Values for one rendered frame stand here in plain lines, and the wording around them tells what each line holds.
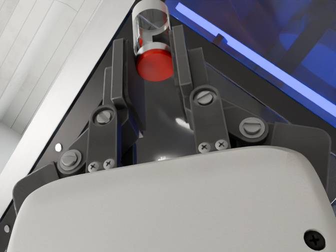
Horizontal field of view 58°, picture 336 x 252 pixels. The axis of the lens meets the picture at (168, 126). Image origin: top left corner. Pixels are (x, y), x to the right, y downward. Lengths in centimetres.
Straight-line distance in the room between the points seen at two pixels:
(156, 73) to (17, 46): 327
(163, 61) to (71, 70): 47
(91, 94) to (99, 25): 13
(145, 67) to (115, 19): 42
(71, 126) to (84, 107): 4
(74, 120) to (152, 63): 45
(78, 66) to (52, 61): 298
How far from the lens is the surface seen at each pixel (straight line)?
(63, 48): 352
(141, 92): 16
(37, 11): 333
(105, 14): 59
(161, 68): 16
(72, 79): 61
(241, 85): 47
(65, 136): 61
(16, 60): 343
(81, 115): 59
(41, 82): 365
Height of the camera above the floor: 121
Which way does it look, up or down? 13 degrees up
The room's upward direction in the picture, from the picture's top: 144 degrees counter-clockwise
